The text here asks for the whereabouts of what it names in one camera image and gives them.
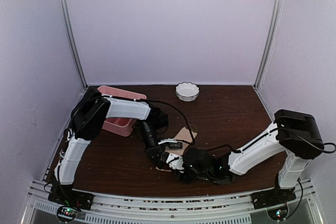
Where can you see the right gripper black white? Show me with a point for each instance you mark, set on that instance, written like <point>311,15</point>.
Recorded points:
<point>177,172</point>

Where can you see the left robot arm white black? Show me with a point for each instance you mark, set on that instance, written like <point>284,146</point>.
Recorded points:
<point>87,120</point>

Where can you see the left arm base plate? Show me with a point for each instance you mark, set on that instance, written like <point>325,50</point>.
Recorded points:
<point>65,195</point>

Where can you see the striped beige brown sock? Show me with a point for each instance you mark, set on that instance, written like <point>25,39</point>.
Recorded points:
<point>184,136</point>

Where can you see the white scalloped ceramic bowl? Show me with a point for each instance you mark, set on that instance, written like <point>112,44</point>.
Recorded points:
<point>187,91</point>

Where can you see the aluminium corner post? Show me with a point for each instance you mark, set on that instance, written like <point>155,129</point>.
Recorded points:
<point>72,43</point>
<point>275,16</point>

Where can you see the pink divided organizer tray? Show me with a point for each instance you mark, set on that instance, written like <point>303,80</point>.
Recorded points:
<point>125,109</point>

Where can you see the right aluminium corner post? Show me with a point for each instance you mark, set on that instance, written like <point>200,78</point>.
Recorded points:
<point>275,16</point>

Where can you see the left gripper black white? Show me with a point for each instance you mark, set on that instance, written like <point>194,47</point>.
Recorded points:
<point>151,152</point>

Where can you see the left aluminium corner post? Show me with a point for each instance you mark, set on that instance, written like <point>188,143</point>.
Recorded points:
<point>72,43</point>

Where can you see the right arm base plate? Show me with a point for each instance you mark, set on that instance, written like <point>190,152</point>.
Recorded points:
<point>272,197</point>

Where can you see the aluminium front table rail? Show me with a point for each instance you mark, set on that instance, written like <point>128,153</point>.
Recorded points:
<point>229,208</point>

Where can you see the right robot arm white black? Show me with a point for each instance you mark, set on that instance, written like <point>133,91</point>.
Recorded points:
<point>292,132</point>

